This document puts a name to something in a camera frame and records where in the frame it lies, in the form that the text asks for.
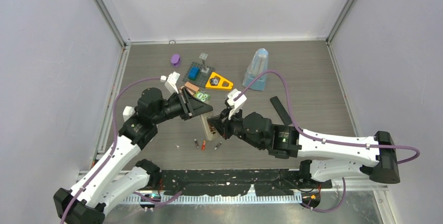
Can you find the yellow triangular toy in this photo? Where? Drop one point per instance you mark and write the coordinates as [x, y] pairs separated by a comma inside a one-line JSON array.
[[218, 82]]

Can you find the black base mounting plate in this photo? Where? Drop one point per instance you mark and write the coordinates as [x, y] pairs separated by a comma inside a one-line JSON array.
[[237, 182]]

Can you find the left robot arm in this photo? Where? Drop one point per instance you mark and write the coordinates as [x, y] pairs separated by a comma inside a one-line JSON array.
[[98, 192]]

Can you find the tan wooden block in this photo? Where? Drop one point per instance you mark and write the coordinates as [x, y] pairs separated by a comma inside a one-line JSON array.
[[186, 90], [191, 87]]

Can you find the green monster toy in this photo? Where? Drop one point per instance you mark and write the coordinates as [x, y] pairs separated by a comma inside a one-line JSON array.
[[202, 96]]

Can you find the blue building brick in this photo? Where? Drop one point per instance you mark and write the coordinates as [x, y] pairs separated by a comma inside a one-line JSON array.
[[193, 73]]

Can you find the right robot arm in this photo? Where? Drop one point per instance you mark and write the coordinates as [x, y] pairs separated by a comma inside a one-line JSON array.
[[324, 156]]

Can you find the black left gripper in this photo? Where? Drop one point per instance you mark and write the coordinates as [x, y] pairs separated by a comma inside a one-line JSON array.
[[197, 106]]

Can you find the grey brick post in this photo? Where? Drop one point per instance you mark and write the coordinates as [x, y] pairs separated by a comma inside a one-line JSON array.
[[205, 67]]

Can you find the black remote control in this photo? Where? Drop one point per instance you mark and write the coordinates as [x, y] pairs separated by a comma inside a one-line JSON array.
[[281, 111]]

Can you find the purple cap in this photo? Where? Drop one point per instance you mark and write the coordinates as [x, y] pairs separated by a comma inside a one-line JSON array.
[[175, 60]]

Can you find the grey building brick plate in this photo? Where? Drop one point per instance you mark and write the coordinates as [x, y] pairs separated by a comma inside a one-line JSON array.
[[202, 77]]

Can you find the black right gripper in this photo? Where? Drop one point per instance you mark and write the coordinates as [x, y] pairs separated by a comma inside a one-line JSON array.
[[222, 124]]

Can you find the white remote control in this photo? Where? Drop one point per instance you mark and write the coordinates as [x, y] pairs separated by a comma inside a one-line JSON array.
[[205, 124]]

